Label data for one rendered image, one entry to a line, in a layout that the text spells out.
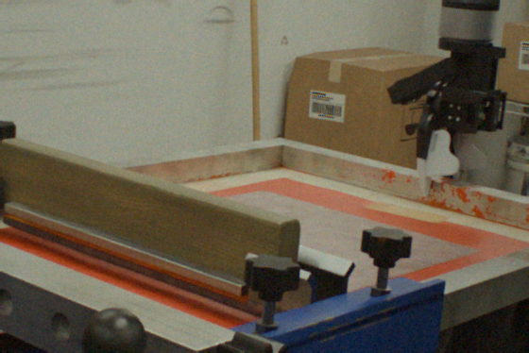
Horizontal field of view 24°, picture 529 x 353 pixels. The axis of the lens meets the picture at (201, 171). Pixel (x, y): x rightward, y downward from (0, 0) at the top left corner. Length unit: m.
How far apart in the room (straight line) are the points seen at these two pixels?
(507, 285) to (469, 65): 0.44
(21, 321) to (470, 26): 0.85
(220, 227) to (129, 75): 2.91
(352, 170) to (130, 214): 0.59
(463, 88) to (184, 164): 0.39
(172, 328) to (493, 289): 0.49
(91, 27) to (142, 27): 0.22
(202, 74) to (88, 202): 3.03
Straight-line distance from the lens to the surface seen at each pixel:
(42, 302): 0.95
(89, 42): 3.90
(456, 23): 1.63
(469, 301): 1.24
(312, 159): 1.80
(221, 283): 1.14
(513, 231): 1.61
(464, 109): 1.63
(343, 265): 1.12
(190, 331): 0.87
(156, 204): 1.21
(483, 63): 1.64
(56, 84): 3.83
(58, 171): 1.31
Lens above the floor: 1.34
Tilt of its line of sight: 13 degrees down
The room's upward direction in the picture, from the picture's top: 4 degrees clockwise
